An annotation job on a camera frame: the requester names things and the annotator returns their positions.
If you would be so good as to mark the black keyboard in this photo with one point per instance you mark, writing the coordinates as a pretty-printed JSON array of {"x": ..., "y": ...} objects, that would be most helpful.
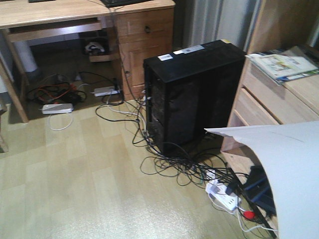
[{"x": 116, "y": 3}]

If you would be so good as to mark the white power strip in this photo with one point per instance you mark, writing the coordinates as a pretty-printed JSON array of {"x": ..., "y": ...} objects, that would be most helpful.
[
  {"x": 217, "y": 193},
  {"x": 110, "y": 90},
  {"x": 57, "y": 108}
]

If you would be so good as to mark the wooden drawer cabinet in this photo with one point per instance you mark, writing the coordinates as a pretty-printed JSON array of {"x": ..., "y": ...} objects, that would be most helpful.
[{"x": 260, "y": 101}]

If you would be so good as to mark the white power strip right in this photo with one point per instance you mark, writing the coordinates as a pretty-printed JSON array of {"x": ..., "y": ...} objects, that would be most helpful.
[{"x": 217, "y": 193}]

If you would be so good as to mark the white paper sheets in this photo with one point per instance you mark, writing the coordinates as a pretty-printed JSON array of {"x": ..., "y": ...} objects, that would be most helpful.
[{"x": 289, "y": 154}]

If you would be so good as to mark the black computer tower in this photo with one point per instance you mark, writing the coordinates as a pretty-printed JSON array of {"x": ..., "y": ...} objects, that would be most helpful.
[{"x": 190, "y": 90}]

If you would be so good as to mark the white power strip middle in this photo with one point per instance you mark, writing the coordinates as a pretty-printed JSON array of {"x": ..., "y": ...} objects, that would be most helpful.
[{"x": 110, "y": 90}]

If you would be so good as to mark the grey green curtain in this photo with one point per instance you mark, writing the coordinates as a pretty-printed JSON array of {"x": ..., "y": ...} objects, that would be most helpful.
[{"x": 201, "y": 21}]

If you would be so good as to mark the white power strip left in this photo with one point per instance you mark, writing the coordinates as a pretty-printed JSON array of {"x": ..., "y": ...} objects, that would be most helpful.
[{"x": 57, "y": 108}]

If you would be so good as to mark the stack of magazines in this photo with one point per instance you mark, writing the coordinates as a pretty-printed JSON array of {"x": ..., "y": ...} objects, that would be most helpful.
[{"x": 287, "y": 65}]

